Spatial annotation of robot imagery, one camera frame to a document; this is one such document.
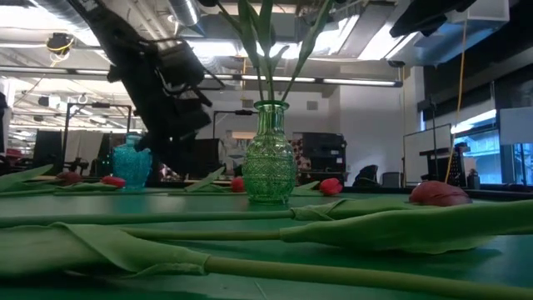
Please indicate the ceiling light strip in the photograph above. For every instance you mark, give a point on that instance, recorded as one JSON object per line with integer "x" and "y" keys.
{"x": 358, "y": 82}

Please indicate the black gantry frame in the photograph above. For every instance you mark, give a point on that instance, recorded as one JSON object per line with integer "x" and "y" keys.
{"x": 101, "y": 105}

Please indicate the black monitor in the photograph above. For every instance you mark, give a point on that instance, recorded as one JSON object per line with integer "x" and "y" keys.
{"x": 48, "y": 150}

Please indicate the red artificial tulip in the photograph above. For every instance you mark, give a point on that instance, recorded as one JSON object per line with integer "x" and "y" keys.
{"x": 104, "y": 250}
{"x": 113, "y": 181}
{"x": 331, "y": 186}
{"x": 375, "y": 233}
{"x": 237, "y": 184}
{"x": 68, "y": 178}
{"x": 437, "y": 193}

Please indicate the black perforated rack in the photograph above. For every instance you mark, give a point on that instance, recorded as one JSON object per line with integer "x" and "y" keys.
{"x": 458, "y": 171}

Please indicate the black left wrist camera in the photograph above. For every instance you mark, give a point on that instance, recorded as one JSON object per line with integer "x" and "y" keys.
{"x": 181, "y": 64}

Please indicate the black office chair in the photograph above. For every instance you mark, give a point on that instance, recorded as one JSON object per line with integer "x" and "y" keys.
{"x": 391, "y": 180}

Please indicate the green glass vase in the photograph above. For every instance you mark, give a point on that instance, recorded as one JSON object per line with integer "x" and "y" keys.
{"x": 268, "y": 166}

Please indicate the white ceiling air unit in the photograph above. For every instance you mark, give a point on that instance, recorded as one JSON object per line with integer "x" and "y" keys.
{"x": 449, "y": 46}

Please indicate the black ceiling device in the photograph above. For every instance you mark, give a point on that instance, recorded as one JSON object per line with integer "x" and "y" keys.
{"x": 59, "y": 41}

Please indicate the silver ventilation duct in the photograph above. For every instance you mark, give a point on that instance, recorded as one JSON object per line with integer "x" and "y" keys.
{"x": 185, "y": 10}

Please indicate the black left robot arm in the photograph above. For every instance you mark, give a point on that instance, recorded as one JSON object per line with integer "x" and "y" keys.
{"x": 125, "y": 62}

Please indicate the white sheet panel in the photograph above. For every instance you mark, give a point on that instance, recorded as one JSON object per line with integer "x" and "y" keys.
{"x": 516, "y": 125}

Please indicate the black rolling workbench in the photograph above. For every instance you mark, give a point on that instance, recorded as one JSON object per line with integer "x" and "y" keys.
{"x": 325, "y": 154}

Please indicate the black standing desk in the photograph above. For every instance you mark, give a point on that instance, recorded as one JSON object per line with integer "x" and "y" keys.
{"x": 437, "y": 152}

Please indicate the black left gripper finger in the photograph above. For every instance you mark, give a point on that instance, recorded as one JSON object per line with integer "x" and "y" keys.
{"x": 170, "y": 156}

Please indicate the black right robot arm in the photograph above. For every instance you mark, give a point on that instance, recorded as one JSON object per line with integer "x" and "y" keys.
{"x": 433, "y": 14}

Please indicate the blue glass vase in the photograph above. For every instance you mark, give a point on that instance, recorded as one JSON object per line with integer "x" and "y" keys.
{"x": 132, "y": 166}

